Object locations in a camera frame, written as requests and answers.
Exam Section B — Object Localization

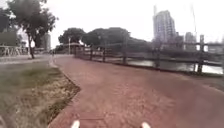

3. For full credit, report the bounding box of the pole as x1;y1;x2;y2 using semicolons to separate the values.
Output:
67;36;72;56

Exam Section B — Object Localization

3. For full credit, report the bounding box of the tall tree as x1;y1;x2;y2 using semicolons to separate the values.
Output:
7;0;60;60

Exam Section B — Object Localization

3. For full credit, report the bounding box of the water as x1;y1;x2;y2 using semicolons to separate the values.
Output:
107;57;224;76

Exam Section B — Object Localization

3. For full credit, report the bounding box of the red brick path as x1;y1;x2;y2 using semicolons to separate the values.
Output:
47;55;224;128

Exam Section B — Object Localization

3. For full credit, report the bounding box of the tall grey building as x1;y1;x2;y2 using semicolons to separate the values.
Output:
152;5;177;44

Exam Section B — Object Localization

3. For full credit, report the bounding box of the low building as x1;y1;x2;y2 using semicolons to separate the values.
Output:
175;31;198;52

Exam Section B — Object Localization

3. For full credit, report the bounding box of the grass patch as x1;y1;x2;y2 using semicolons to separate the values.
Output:
0;61;81;128

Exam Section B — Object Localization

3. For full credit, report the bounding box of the group of dark trees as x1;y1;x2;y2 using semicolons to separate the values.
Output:
57;26;154;54

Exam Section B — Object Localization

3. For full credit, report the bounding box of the white railing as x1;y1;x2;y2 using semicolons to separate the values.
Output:
0;45;30;58

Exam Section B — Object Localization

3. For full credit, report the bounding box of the wooden railing fence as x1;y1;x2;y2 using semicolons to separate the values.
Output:
73;34;224;76

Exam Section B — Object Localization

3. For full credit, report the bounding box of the robot's own part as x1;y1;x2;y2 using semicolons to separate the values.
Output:
70;119;81;128
140;121;152;128

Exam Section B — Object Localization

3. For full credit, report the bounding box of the grey road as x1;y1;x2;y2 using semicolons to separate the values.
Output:
0;54;52;66

